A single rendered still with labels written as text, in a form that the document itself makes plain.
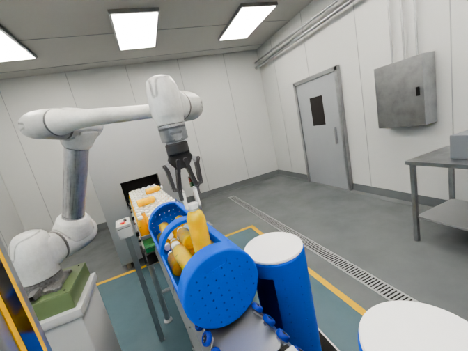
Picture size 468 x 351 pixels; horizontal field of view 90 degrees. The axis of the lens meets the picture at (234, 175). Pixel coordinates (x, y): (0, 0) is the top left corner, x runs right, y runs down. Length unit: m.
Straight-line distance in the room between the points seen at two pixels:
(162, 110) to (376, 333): 0.84
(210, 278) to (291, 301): 0.45
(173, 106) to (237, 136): 5.53
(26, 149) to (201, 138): 3.56
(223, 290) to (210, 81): 5.70
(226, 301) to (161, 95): 0.71
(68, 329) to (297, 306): 1.01
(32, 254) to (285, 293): 1.11
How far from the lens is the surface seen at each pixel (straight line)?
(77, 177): 1.34
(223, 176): 6.20
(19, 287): 0.30
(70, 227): 1.44
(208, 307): 0.90
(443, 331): 0.85
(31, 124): 1.15
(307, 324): 1.30
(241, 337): 0.97
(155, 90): 0.79
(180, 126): 0.78
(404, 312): 0.87
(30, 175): 6.29
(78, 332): 1.43
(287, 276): 1.10
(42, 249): 1.39
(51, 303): 1.39
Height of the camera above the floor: 1.62
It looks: 12 degrees down
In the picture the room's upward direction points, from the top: 13 degrees counter-clockwise
